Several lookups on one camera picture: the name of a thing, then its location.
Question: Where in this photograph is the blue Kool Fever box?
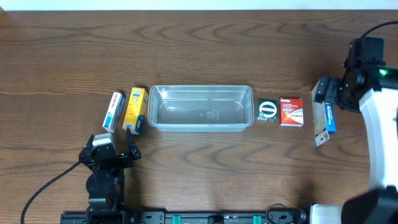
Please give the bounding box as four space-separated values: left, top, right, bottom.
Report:
311 81 336 146

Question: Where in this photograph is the red white medicine box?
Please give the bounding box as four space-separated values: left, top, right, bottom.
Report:
279 98 304 127

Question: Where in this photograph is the green round-logo small box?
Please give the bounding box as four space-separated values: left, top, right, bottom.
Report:
257 99 279 122

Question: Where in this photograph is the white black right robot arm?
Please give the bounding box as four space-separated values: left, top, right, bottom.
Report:
307 37 397 223

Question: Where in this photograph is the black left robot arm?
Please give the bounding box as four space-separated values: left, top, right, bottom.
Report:
79 129 141 223

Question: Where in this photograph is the clear plastic container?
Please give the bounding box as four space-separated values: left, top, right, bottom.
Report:
147 85 254 133

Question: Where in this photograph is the white blue toothpaste box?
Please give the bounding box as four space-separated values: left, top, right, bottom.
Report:
103 92 125 133

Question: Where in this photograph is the yellow Woods box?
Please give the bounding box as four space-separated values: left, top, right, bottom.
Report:
122 87 149 135

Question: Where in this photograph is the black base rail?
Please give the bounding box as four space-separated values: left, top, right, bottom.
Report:
60 205 310 224

